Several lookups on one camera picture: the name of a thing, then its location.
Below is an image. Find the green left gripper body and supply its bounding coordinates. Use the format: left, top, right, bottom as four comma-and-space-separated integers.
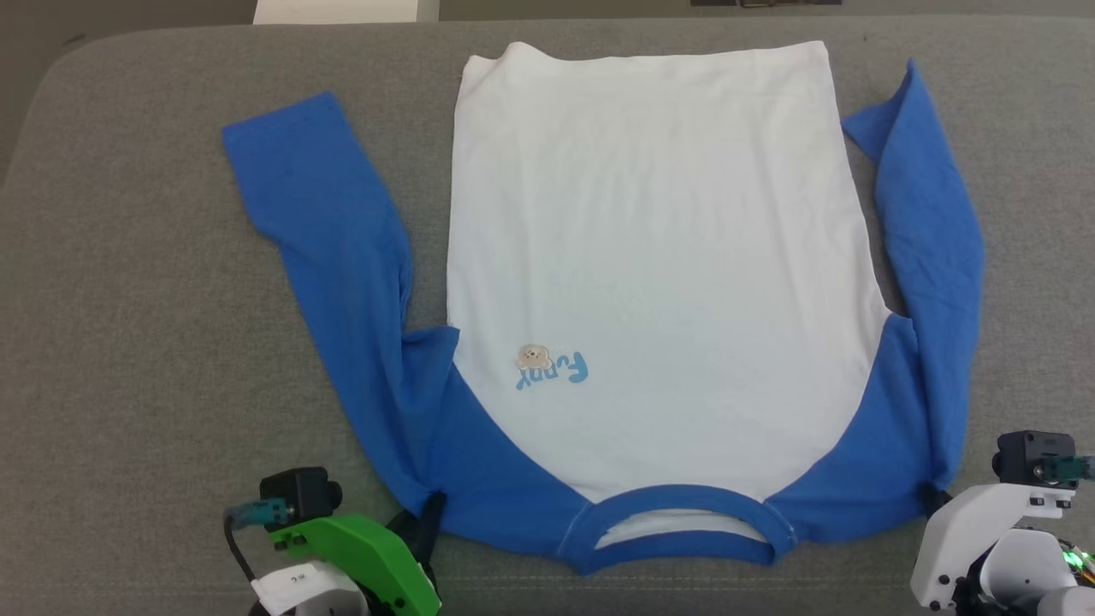
269, 512, 441, 616

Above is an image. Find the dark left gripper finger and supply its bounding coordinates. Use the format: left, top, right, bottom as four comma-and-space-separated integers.
419, 492, 447, 557

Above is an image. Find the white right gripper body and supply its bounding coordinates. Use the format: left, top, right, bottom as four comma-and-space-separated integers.
911, 483, 1074, 610

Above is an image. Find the blue and white raglan shirt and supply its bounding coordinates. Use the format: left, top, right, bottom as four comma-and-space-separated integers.
221, 40, 985, 576

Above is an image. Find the grey fabric sofa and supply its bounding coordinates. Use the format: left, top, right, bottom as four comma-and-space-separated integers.
0, 15, 1095, 616

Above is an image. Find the white box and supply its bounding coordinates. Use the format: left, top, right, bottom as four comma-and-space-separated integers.
253, 0, 440, 25

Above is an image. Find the right camera cable teal plug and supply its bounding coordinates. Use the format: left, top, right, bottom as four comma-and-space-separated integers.
1037, 456, 1095, 482

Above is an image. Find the camera cable teal plug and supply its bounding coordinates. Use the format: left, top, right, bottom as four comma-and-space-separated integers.
224, 500, 292, 587
1037, 456, 1095, 482

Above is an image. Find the left camera cable teal plug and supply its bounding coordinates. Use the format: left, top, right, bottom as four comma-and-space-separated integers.
224, 500, 292, 587

